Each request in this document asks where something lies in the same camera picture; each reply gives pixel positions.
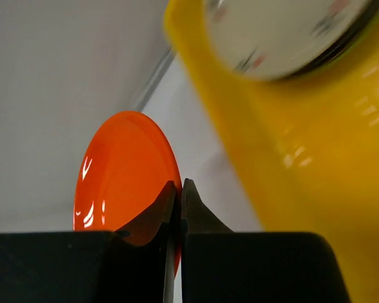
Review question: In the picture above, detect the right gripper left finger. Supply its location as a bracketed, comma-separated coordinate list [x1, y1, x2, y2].
[0, 181, 176, 302]

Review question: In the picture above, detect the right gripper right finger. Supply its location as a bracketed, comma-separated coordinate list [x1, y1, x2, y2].
[181, 179, 350, 302]

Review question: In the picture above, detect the orange plate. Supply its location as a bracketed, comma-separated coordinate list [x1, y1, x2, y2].
[73, 110, 181, 278]

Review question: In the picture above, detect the cream patterned plate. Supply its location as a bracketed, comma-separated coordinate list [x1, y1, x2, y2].
[203, 0, 371, 80]

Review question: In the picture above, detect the yellow patterned plate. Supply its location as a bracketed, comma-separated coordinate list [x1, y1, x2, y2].
[292, 1, 379, 75]

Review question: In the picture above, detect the yellow plastic bin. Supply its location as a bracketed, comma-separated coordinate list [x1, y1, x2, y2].
[164, 1, 379, 302]

